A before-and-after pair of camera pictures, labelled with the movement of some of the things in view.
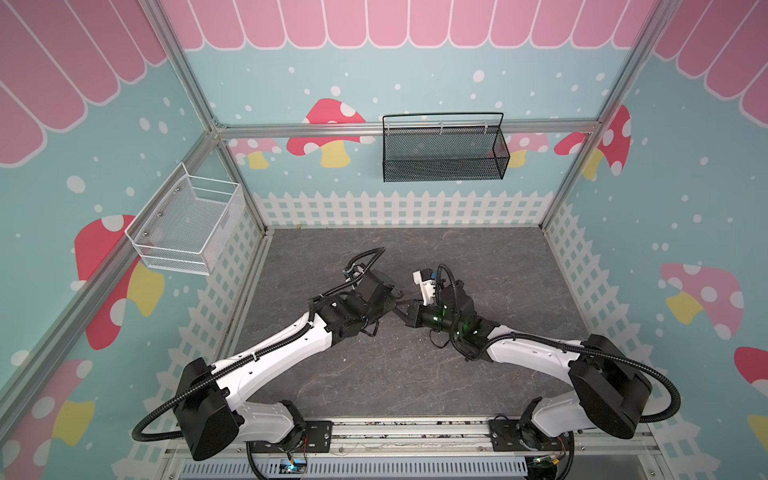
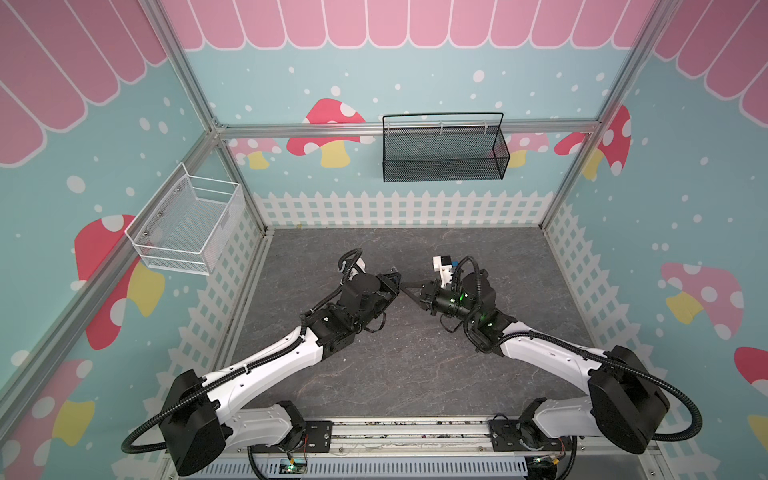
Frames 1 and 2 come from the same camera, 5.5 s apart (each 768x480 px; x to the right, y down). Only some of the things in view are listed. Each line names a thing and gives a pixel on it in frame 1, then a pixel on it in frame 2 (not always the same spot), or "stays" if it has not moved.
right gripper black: [424, 310] to [429, 293]
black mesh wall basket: [443, 146] stays
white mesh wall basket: [186, 226] stays
